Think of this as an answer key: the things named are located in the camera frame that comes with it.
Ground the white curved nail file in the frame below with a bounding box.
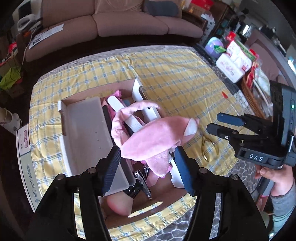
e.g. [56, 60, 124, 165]
[113, 106, 143, 133]

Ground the purple container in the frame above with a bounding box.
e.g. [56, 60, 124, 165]
[205, 37, 226, 59]

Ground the grey sleeve forearm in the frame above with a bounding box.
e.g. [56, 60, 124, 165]
[271, 184, 295, 234]

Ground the pink toe separator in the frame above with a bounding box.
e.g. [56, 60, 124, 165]
[105, 90, 124, 120]

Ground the white red packaged box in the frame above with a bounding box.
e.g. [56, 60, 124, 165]
[226, 40, 252, 72]

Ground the white cardboard organizer box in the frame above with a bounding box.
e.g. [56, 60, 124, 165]
[58, 79, 186, 228]

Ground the white tissue box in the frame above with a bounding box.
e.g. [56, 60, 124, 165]
[216, 53, 245, 83]

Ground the translucent plastic box lid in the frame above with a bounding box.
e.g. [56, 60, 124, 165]
[59, 96, 130, 197]

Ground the red handled glass file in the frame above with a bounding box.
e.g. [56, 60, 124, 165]
[221, 91, 239, 115]

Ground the wicker basket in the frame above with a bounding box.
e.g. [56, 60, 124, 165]
[241, 76, 266, 119]

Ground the brown sofa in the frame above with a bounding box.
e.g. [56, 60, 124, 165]
[25, 1, 204, 62]

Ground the large silver nail clipper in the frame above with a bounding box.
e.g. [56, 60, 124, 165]
[134, 170, 152, 200]

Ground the yellow plaid cloth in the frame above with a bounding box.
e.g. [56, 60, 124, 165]
[28, 49, 258, 241]

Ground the person right hand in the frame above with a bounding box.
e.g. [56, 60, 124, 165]
[255, 165, 295, 197]

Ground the red gift box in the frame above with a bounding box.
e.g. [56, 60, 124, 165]
[191, 0, 214, 11]

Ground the pink powder brush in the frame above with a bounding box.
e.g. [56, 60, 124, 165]
[107, 180, 142, 216]

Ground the pink headband cloth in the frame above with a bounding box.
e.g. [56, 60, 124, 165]
[113, 100, 199, 178]

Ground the brown satin cushion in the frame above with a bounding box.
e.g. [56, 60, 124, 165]
[95, 0, 144, 14]

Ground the dark blue cushion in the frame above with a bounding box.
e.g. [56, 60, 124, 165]
[144, 1, 179, 17]

